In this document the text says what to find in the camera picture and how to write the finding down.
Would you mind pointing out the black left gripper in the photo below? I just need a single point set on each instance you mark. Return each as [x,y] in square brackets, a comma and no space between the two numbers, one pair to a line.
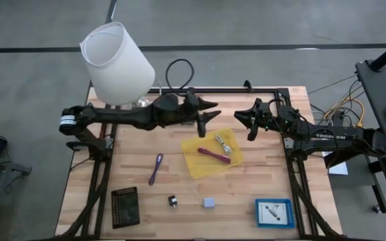
[193,107]

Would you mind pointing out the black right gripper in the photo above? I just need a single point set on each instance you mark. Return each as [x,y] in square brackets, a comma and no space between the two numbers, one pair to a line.
[266,117]

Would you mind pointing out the purple utensil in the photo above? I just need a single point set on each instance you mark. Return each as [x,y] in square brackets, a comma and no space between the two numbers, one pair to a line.
[155,170]

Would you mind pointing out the small grey-blue cube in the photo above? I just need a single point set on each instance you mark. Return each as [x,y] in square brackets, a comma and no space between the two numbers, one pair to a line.
[209,203]

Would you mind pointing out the small black adapter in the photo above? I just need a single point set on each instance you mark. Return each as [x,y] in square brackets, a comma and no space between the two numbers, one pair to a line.
[172,200]

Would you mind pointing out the black perforated tray box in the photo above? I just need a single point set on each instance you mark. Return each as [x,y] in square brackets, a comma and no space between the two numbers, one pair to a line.
[125,207]

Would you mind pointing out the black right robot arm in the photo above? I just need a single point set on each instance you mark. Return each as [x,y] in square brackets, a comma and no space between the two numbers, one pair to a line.
[330,135]

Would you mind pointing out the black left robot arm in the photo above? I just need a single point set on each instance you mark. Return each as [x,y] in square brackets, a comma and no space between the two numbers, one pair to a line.
[126,115]

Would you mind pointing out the yellow cloth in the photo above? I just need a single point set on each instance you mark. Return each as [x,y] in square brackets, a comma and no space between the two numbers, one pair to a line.
[206,165]

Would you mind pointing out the black power strip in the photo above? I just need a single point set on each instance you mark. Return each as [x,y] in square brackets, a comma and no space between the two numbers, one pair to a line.
[339,120]

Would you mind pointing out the blue box with white label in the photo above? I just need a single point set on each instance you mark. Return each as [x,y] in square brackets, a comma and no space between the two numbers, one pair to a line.
[275,213]

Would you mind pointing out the white shade table lamp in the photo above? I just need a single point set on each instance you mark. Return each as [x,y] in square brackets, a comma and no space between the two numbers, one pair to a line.
[116,67]

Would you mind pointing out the white paper sheet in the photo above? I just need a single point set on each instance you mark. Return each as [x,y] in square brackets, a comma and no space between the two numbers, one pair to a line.
[339,169]

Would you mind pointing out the black side desk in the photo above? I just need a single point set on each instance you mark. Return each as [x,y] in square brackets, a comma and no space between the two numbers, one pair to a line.
[380,97]

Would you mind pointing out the desk caster wheel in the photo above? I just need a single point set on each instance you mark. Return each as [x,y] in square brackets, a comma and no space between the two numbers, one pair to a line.
[376,209]

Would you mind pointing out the black frame clamp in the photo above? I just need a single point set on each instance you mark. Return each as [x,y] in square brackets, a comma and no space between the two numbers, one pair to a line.
[247,85]

